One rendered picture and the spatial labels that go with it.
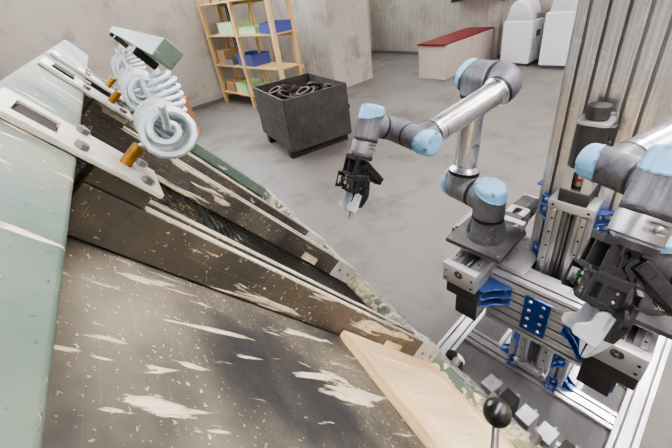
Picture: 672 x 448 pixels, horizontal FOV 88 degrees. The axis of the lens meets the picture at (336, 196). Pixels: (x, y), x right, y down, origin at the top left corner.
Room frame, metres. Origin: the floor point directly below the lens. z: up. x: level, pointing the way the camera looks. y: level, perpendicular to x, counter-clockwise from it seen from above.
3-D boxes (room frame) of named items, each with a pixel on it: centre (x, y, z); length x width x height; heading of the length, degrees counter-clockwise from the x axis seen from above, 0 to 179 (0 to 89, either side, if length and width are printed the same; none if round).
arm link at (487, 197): (1.08, -0.56, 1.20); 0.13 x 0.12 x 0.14; 25
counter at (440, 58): (8.11, -3.13, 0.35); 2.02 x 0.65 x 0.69; 129
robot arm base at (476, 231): (1.08, -0.57, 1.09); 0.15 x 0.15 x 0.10
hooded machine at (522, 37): (7.72, -4.38, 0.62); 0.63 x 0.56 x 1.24; 39
